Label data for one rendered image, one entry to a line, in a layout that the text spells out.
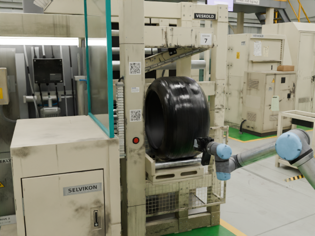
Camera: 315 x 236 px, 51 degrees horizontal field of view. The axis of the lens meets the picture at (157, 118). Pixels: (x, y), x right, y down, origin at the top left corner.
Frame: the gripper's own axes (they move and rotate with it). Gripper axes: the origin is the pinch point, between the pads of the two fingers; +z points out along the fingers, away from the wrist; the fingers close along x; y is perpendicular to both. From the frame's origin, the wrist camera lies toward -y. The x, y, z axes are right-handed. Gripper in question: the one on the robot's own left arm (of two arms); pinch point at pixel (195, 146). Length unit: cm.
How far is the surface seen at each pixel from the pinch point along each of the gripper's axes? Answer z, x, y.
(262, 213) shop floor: 92, -117, -93
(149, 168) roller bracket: 11.1, 26.7, -12.3
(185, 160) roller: 12.4, 1.4, -10.7
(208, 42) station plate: 36, -31, 69
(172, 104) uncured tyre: -0.1, 14.1, 26.7
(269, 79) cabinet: 338, -326, 51
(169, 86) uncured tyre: 7.1, 12.5, 37.7
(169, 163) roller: 12.2, 13.0, -11.2
